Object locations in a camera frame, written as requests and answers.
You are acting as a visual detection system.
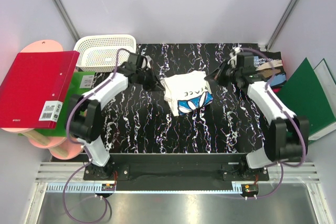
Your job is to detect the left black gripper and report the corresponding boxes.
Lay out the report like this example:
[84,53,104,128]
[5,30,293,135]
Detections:
[136,67,165,93]

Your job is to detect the purple cable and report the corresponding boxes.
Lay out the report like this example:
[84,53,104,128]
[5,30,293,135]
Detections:
[217,47,308,199]
[62,48,132,221]

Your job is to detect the red ring binder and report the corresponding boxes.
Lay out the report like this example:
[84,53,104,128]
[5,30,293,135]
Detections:
[1,51,79,129]

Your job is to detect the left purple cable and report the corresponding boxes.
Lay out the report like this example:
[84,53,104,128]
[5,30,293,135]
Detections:
[62,48,132,221]

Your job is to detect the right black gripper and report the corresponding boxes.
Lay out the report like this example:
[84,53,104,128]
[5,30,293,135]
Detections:
[204,60,240,88]

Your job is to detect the dark green ring binder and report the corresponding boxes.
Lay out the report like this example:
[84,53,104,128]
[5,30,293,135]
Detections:
[277,58,335,142]

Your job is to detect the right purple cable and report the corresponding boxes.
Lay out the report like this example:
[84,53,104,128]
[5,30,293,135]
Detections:
[217,47,308,199]

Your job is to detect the black marble pattern mat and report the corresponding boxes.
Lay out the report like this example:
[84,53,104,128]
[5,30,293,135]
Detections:
[101,43,268,154]

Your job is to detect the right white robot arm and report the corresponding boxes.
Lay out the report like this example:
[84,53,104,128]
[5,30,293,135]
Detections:
[205,47,309,180]

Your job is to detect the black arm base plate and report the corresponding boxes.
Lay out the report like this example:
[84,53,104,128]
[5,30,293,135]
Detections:
[83,154,269,193]

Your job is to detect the black printed folded t shirt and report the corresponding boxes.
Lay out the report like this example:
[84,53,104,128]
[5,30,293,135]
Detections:
[253,52,287,90]

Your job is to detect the red folded t shirt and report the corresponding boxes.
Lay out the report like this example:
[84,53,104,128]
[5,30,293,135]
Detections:
[272,88,281,93]

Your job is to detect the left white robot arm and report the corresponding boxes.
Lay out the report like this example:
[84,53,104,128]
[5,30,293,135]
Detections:
[65,48,164,180]

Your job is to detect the white perforated plastic basket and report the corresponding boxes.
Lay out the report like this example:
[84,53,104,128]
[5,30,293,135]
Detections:
[74,34,137,72]

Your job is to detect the white t shirt blue print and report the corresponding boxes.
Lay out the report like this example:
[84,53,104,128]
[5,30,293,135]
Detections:
[161,71,213,116]

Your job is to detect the white slotted cable duct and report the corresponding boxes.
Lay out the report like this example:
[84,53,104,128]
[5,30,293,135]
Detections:
[46,183,116,193]

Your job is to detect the green plastic folder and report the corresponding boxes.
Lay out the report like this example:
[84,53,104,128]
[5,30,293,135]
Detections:
[17,71,97,138]

